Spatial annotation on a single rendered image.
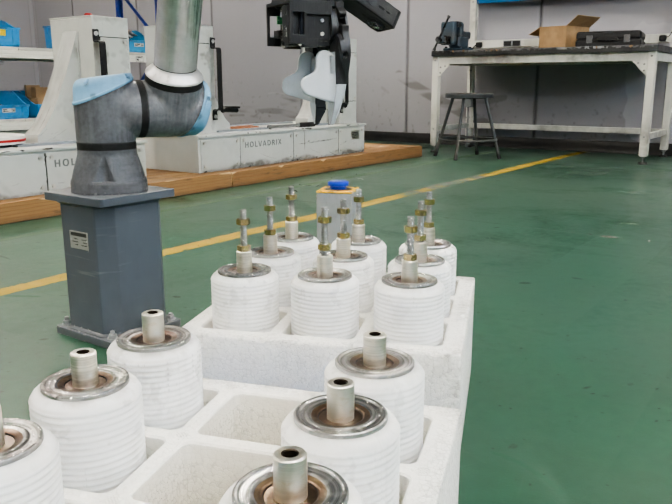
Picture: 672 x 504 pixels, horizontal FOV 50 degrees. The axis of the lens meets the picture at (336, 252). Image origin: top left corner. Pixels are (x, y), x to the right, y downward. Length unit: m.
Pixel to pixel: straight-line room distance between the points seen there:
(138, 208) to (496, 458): 0.84
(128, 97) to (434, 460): 1.03
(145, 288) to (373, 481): 1.03
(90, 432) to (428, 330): 0.48
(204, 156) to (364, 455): 3.20
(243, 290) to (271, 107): 6.63
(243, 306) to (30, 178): 2.18
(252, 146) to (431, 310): 3.06
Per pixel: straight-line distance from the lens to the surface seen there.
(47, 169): 3.14
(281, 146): 4.13
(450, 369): 0.93
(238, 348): 0.99
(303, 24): 0.93
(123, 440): 0.67
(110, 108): 1.48
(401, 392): 0.66
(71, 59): 3.41
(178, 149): 3.77
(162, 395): 0.75
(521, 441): 1.13
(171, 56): 1.49
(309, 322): 0.98
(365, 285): 1.09
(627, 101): 5.95
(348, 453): 0.55
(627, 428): 1.21
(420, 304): 0.94
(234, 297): 1.00
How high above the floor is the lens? 0.51
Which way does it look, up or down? 13 degrees down
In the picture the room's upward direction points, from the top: straight up
